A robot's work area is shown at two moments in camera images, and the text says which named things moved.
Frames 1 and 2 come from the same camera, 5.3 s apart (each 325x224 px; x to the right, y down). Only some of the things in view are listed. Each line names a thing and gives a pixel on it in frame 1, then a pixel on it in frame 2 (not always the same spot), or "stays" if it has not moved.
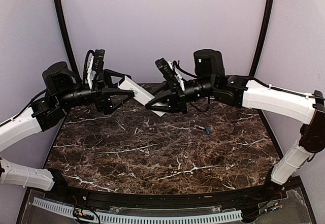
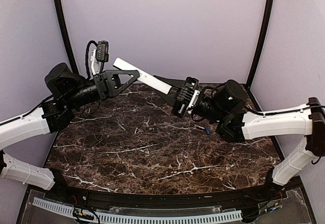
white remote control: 141,94 → 150,80
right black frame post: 268,12 stays
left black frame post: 62,20 stays
